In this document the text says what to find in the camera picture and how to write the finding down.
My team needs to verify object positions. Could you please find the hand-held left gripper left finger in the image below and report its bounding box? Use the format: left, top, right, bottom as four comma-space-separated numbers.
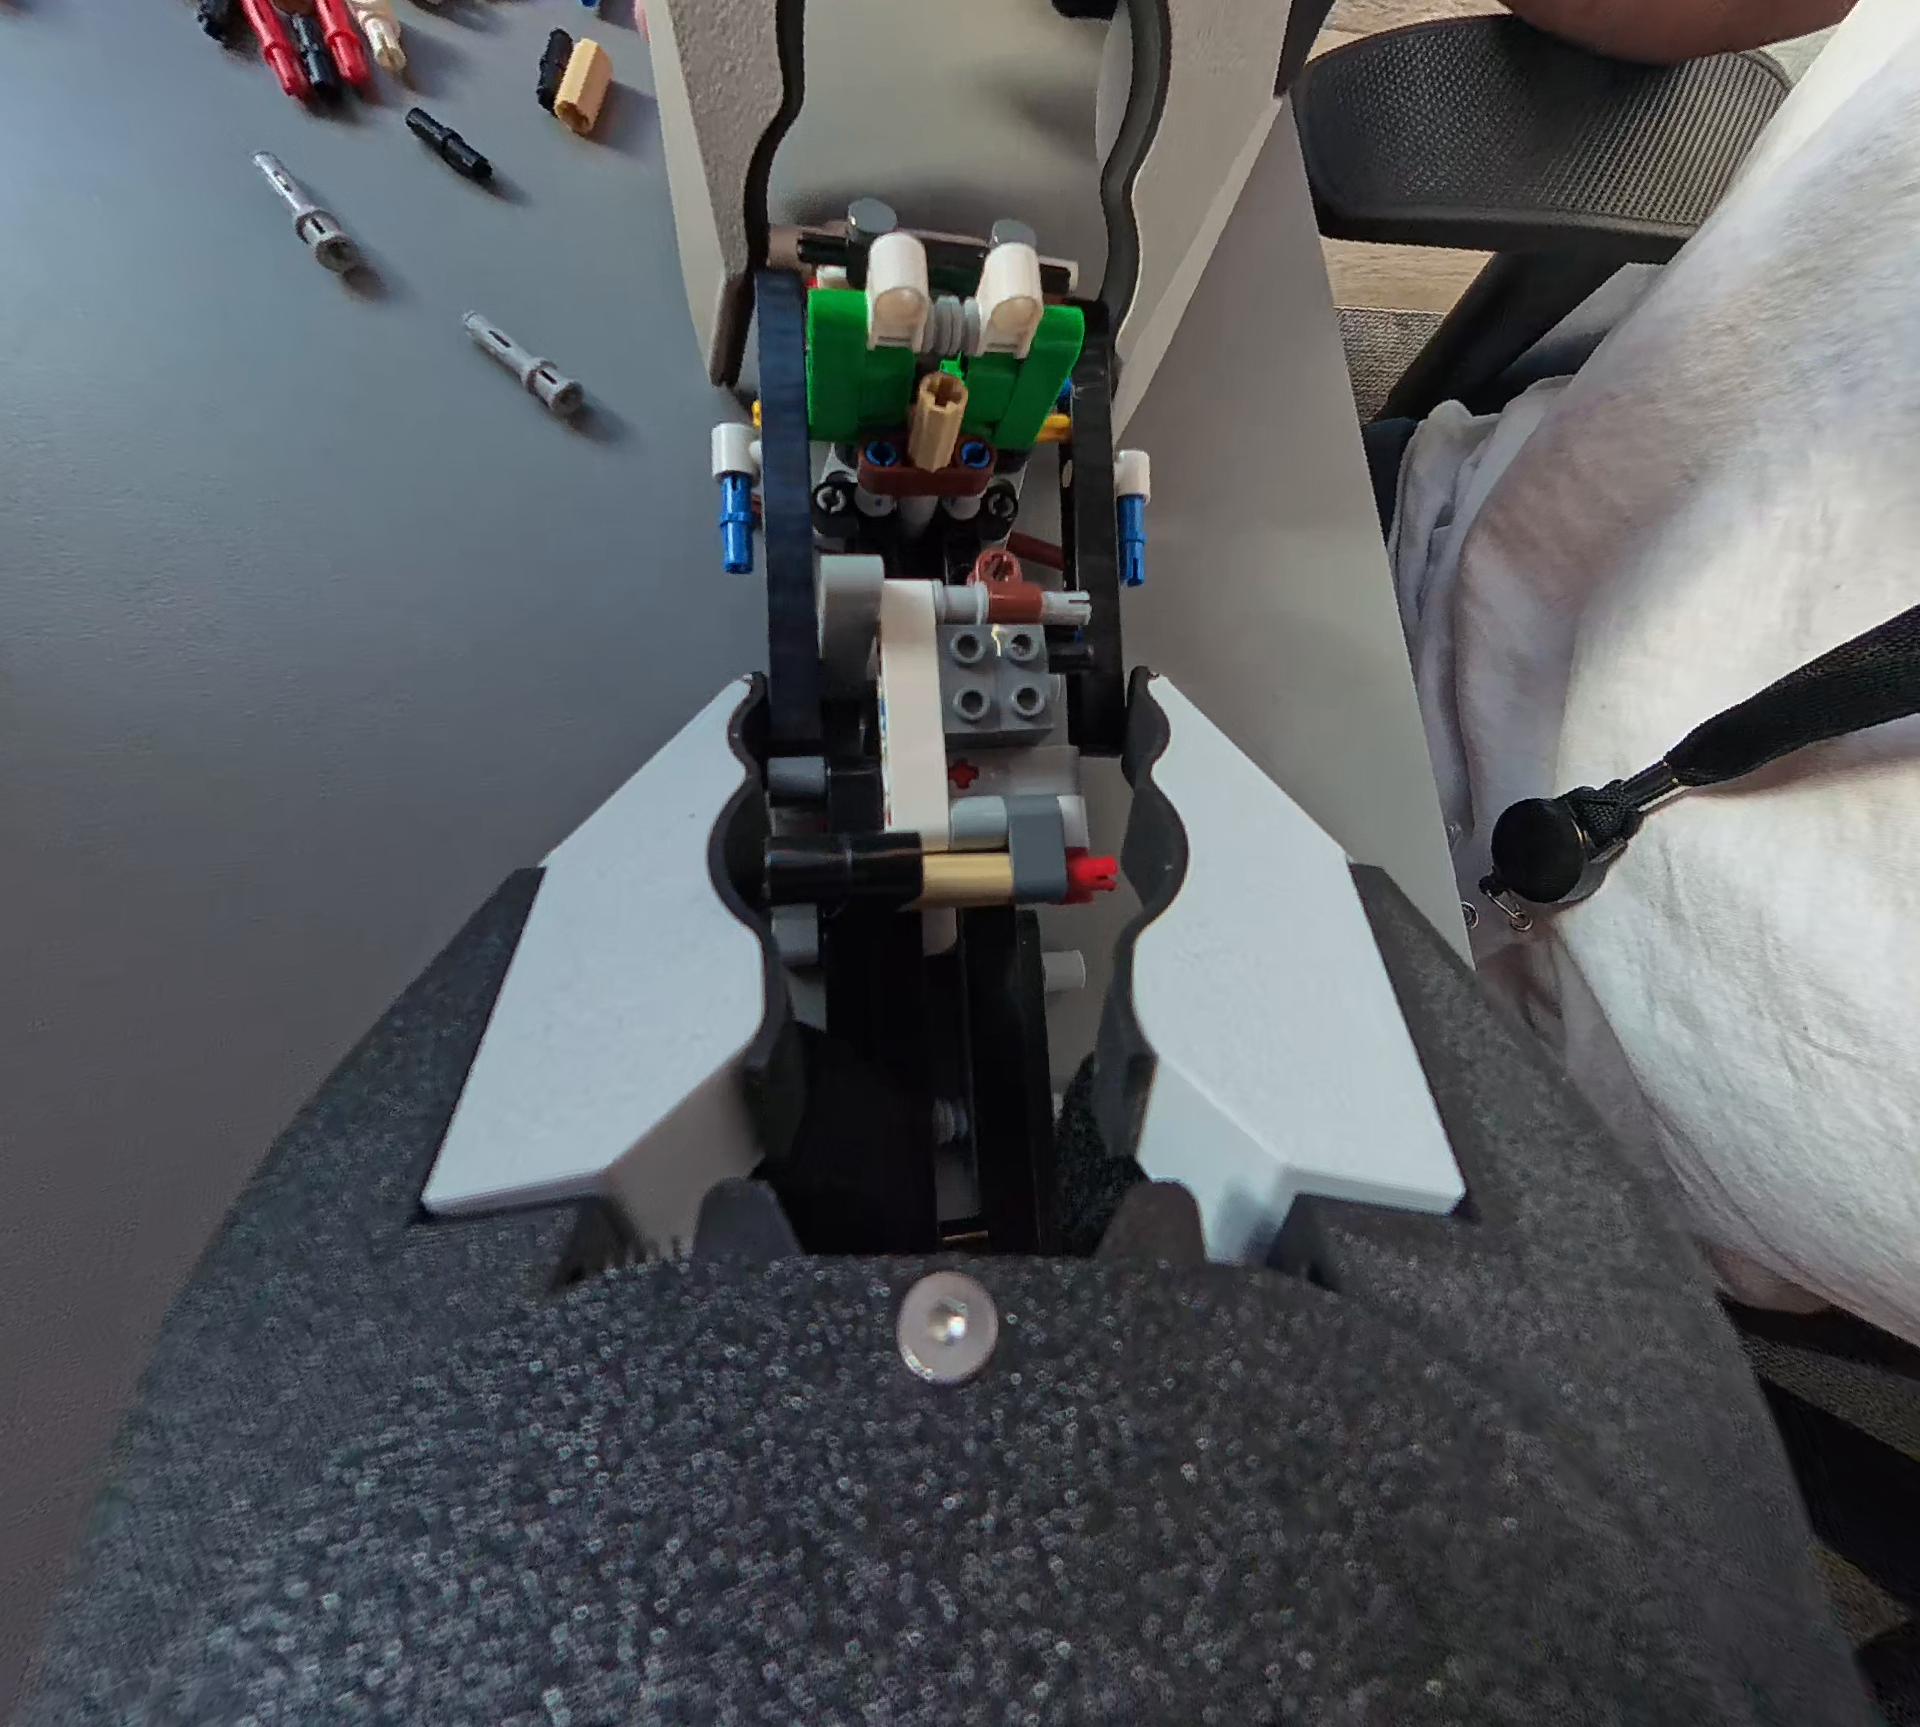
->
420, 669, 816, 1263

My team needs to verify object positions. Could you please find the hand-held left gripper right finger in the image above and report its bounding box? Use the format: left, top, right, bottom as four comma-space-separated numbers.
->
1082, 664, 1467, 1263

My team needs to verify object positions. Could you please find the tan and black lego pin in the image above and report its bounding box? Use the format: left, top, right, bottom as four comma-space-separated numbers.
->
536, 28, 617, 127

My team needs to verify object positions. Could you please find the lego truck chassis assembly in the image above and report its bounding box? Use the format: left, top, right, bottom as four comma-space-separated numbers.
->
707, 190, 1155, 1250

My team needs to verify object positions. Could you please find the black lanyard with badge reel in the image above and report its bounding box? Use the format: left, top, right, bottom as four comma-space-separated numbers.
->
1470, 599, 1920, 925

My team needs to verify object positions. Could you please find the person in white shirt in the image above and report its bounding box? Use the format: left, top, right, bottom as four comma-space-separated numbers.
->
1299, 16, 1920, 1727

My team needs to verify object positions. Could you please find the grey lego pin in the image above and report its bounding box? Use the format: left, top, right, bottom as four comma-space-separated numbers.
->
252, 151, 371, 278
462, 310, 585, 420

